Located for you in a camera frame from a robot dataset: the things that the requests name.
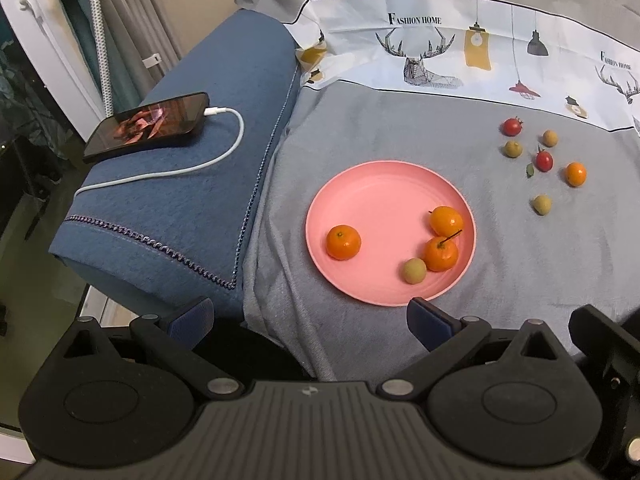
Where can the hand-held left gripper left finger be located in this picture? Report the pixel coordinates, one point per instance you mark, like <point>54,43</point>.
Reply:
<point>192,319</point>

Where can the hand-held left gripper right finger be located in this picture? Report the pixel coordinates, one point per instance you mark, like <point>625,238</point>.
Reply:
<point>425,322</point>

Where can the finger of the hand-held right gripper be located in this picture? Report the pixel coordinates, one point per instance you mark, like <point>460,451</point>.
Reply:
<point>595,327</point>

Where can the small green fruit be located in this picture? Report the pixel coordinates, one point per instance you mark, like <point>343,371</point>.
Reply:
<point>542,205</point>
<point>513,149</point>
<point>414,271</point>
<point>549,138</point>

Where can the small orange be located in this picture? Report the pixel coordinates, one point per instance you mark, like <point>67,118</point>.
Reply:
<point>446,221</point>
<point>343,242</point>
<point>575,174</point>
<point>440,256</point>

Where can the pink plate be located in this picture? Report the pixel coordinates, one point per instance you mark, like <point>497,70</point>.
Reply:
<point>380,200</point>

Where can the red cherry tomato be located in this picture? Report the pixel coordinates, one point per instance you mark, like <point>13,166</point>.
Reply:
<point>544,161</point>
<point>512,126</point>

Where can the blue cushion with braided trim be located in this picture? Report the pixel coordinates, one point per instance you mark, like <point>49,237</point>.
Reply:
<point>190,210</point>

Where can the small green leaf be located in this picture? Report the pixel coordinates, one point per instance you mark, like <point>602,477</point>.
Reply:
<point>529,170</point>

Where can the black smartphone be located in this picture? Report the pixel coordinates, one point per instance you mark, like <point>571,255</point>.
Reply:
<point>150,125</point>

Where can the grey printed bed sheet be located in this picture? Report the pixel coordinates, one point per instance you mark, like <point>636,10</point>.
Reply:
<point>400,120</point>

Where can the white curtain clip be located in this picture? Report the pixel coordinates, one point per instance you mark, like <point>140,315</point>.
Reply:
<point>151,59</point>

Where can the black and white patterned pole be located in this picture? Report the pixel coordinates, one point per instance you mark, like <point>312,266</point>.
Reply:
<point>100,45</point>

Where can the grey curtain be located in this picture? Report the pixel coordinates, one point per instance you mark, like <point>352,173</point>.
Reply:
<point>135,5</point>

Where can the teal curtain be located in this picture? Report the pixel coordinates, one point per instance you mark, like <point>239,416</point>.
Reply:
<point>67,0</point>

